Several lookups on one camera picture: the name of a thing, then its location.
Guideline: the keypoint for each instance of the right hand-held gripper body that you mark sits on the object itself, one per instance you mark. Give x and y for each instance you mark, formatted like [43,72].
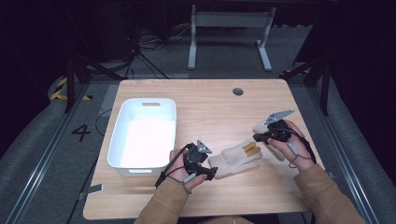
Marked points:
[278,130]

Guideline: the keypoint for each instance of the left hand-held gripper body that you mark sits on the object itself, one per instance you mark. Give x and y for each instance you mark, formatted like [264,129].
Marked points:
[194,157]

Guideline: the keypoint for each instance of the white plastic bin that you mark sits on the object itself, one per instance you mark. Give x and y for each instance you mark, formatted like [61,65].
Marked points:
[146,140]

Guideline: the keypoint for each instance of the person's right hand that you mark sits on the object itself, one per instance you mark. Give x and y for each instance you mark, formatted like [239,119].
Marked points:
[285,146]

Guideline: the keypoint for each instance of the person's left hand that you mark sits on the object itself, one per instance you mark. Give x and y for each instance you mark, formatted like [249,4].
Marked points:
[180,174]

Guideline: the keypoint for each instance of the person's lap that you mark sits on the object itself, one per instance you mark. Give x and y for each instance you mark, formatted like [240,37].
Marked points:
[227,220]

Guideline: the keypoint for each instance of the black tripod stand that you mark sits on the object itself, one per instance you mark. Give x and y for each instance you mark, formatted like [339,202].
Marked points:
[70,81]
[325,84]

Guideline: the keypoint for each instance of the aluminium floor rail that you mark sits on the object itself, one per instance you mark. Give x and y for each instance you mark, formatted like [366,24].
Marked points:
[40,161]
[345,168]

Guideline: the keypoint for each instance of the grey metal bracket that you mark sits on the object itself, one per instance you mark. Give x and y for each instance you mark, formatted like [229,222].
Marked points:
[93,189]

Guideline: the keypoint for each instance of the grey metal desk frame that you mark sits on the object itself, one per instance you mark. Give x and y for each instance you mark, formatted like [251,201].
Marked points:
[230,19]

